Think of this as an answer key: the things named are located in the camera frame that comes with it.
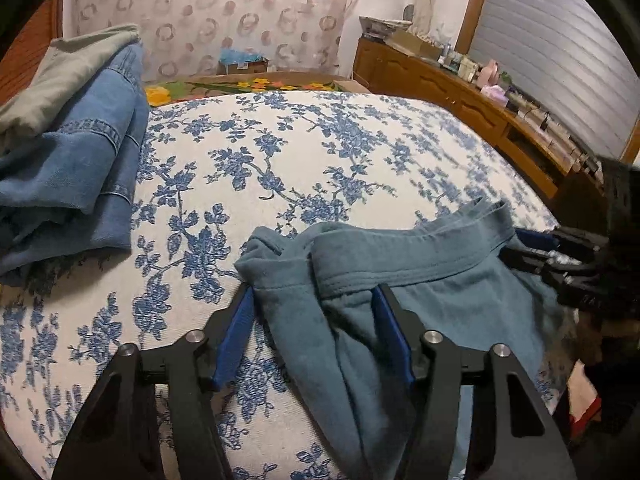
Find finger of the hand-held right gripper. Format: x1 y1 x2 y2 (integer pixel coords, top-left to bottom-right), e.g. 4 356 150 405
497 245 601 288
512 226 608 255

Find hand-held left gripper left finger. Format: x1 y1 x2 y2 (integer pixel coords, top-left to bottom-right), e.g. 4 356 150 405
50 285 257 480

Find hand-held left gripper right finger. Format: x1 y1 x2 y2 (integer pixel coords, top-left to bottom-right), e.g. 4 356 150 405
372 283 579 480

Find teal pants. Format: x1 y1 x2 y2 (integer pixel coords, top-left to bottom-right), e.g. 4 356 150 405
235 199 566 480

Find pink tissue box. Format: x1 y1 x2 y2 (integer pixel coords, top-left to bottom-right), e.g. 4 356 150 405
480 85 511 106

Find pink bottle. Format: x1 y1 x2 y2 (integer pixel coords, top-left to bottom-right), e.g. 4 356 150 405
477 59 501 88

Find blue floral bedspread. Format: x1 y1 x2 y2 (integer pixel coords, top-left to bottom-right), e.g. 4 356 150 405
0 92 563 480

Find wooden cabinet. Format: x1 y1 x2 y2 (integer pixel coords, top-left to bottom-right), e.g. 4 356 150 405
352 37 601 201

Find grey window shutter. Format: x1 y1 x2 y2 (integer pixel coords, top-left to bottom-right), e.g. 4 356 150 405
470 0 640 161

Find open cardboard box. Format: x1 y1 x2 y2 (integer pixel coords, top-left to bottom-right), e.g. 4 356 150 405
387 30 441 58

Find blue denim jeans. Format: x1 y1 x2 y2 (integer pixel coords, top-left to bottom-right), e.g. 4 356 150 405
0 42 151 281

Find yellow flower blanket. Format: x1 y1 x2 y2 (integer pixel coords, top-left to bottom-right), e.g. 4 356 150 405
145 76 351 107

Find cardboard box with blue cloth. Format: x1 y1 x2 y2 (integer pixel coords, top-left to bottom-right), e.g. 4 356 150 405
217 50 271 77

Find grey-green garment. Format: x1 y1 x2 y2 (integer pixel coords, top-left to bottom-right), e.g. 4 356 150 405
0 24 143 141

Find circle-patterned curtain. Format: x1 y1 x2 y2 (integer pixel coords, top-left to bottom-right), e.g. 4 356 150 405
65 0 366 83

